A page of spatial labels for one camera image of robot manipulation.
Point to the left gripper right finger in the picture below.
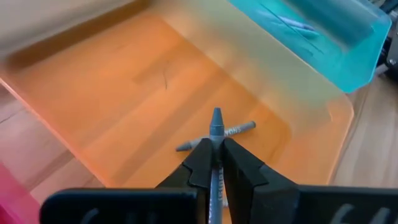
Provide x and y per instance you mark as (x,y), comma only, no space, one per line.
(264,202)

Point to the pink plastic bin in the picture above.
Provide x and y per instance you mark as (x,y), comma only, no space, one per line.
(12,202)

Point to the orange plastic bin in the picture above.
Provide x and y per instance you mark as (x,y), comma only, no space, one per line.
(124,93)

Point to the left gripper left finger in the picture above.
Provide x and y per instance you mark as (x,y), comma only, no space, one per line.
(174,202)

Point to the grey crayon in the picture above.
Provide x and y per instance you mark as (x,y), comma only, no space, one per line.
(242,127)
(216,124)

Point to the teal plastic bin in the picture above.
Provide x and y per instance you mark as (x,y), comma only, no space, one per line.
(342,62)

